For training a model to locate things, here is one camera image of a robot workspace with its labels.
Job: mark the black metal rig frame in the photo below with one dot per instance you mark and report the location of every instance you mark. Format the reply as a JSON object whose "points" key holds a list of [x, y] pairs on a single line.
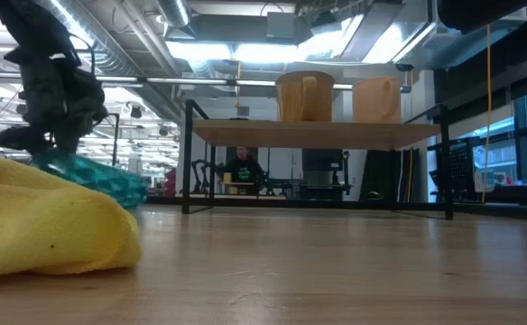
{"points": [[326, 204]]}

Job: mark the wooden shelf with black legs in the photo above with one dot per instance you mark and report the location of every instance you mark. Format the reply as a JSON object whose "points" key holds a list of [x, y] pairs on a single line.
{"points": [[313, 133]]}

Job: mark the yellow microfibre cloth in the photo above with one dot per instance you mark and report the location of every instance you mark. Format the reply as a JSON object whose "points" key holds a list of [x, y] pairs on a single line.
{"points": [[42, 221]]}

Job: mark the silver ceiling duct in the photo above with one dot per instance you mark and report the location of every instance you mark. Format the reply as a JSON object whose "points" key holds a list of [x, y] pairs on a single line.
{"points": [[175, 11]]}

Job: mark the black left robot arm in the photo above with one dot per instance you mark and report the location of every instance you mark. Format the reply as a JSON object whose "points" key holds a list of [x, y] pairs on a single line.
{"points": [[29, 22]]}

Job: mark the black perforated cart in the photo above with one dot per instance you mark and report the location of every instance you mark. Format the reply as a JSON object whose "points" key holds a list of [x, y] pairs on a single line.
{"points": [[457, 167]]}

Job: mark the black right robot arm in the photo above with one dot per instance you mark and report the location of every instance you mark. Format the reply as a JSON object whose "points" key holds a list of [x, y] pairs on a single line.
{"points": [[475, 11]]}

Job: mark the grey ceiling box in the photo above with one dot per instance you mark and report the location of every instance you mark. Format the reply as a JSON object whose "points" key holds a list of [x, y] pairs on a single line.
{"points": [[280, 25]]}

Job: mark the peach ceramic mug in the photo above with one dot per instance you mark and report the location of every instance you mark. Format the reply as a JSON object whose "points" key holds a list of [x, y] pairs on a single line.
{"points": [[376, 101]]}

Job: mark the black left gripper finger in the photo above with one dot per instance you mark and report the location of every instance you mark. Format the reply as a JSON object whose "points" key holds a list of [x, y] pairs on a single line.
{"points": [[68, 142], [24, 140]]}

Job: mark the amber glass mug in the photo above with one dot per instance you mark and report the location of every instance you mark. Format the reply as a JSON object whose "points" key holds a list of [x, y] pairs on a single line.
{"points": [[305, 97]]}

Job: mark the person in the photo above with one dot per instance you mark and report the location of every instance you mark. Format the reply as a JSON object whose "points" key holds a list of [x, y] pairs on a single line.
{"points": [[244, 169]]}

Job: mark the teal faceted plastic tumbler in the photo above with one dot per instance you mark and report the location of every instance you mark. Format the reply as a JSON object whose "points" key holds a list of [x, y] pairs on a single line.
{"points": [[105, 180]]}

